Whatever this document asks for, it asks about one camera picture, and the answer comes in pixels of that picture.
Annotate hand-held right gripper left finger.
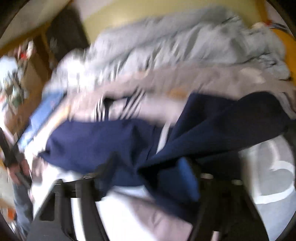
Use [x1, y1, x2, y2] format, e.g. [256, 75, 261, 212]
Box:
[26, 152, 121, 241]

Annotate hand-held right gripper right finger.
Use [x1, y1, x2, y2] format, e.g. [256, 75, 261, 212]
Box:
[177, 158, 270, 241]

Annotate white and navy varsity jacket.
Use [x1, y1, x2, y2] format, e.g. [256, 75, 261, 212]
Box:
[38, 62, 294, 241]

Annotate person's left hand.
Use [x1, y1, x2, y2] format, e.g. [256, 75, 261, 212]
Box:
[8, 160, 31, 186]

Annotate person's jeans leg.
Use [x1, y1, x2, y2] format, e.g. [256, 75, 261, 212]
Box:
[13, 183, 34, 232]

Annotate blue pillow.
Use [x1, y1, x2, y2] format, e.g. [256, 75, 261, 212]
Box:
[18, 91, 67, 149]

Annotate wooden shelf unit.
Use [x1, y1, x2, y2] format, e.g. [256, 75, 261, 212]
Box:
[0, 39, 53, 130]

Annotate black printed hanging bag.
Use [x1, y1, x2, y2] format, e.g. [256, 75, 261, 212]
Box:
[45, 11, 89, 70]

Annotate grey duvet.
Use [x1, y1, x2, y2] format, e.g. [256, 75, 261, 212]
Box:
[51, 6, 290, 93]

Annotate green headboard panel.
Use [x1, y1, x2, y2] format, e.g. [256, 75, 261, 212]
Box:
[83, 0, 262, 47]

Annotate yellow pillow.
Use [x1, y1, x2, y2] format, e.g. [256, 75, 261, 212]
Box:
[266, 21, 296, 70]

